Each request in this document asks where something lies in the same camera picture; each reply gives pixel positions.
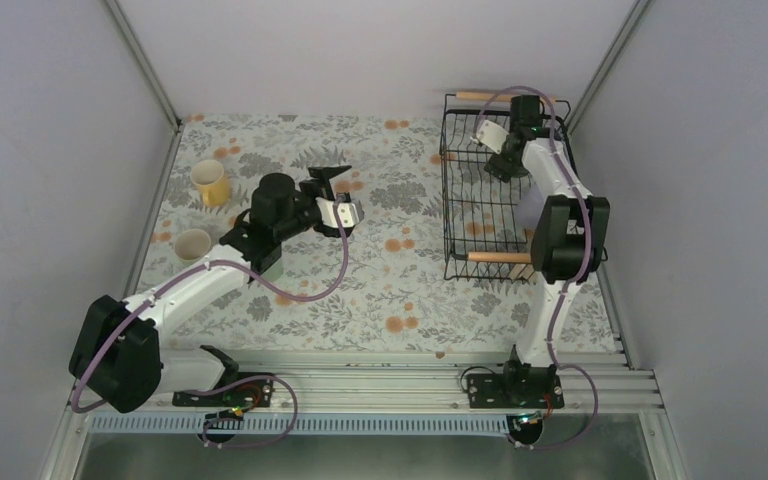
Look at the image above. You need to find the yellow mug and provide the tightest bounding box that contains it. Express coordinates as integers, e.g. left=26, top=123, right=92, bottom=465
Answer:
left=190, top=160, right=232, bottom=208

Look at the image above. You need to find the light green mug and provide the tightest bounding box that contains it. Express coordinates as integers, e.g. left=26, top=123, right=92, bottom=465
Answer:
left=173, top=229, right=213, bottom=265

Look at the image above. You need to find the lavender plastic tumbler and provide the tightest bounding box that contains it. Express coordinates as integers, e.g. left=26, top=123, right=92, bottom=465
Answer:
left=514, top=185, right=545, bottom=230

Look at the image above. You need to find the green plastic tumbler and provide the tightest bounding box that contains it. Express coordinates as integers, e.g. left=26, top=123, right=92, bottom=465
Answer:
left=261, top=251, right=284, bottom=283

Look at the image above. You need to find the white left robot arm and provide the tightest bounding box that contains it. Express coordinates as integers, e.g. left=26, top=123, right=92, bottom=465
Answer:
left=68, top=165, right=364, bottom=413

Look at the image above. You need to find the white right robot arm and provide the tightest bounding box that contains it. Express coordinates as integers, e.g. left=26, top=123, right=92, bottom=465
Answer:
left=473, top=86, right=610, bottom=367

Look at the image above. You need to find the floral patterned table mat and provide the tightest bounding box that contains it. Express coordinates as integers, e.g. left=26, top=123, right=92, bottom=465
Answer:
left=140, top=114, right=536, bottom=353

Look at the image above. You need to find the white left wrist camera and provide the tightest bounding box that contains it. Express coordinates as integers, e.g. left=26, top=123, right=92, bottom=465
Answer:
left=316, top=197, right=364, bottom=234

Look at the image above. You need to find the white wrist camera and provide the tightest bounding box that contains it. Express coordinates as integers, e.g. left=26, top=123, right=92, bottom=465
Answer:
left=316, top=197, right=364, bottom=234
left=473, top=119, right=509, bottom=154

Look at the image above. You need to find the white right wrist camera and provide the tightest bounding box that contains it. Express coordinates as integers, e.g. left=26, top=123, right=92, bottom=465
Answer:
left=473, top=119, right=509, bottom=154

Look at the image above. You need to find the black wire dish rack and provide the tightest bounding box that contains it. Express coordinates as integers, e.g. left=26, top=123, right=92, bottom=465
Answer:
left=440, top=93, right=576, bottom=280

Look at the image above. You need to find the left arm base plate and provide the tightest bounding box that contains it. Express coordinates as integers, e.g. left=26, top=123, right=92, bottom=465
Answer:
left=172, top=372, right=274, bottom=410

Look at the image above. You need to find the right aluminium corner post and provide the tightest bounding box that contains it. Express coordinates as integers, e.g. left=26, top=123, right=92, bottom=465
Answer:
left=566, top=0, right=653, bottom=133

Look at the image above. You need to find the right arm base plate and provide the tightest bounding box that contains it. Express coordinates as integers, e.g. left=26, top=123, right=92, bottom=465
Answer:
left=465, top=369, right=566, bottom=409

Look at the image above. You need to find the aluminium rail base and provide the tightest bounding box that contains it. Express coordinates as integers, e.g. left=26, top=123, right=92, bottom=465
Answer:
left=65, top=337, right=666, bottom=416

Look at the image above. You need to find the aluminium corner frame post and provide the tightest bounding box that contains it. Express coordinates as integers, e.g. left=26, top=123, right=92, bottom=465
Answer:
left=102, top=0, right=181, bottom=131

